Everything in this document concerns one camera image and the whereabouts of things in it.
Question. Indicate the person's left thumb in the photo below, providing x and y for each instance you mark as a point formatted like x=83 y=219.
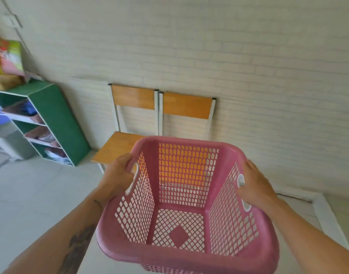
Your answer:
x=126 y=159

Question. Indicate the colourful printed bag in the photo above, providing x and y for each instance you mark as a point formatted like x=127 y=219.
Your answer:
x=11 y=57

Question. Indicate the pink folded clothes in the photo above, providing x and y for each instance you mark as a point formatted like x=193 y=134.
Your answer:
x=42 y=135

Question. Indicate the wooden chair white frame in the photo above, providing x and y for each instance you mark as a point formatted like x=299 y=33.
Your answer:
x=187 y=105
x=117 y=146

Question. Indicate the blue and brown folded clothes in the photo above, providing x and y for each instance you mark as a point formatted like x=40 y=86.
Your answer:
x=24 y=109

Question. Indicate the green open shelf cabinet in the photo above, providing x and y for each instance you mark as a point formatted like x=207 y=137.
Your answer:
x=59 y=119

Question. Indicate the person's right thumb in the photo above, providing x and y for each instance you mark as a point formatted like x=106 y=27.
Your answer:
x=250 y=169

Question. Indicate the pink plastic laundry basket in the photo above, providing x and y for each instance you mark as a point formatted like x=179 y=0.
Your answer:
x=180 y=255

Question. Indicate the person's right forearm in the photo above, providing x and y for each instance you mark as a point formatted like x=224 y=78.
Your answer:
x=311 y=242

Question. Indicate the person's left forearm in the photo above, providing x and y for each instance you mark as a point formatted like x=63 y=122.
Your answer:
x=63 y=239

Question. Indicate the brown woven basket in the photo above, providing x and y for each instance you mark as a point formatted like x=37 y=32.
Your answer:
x=6 y=81

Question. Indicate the person's right hand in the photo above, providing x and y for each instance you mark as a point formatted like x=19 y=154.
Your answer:
x=257 y=188

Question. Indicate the white and maroon folded clothes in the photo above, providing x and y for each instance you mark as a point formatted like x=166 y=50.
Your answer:
x=59 y=155

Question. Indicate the person's left hand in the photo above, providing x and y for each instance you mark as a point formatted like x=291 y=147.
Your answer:
x=113 y=179

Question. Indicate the white wall switch box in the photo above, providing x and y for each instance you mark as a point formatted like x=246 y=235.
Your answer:
x=12 y=20

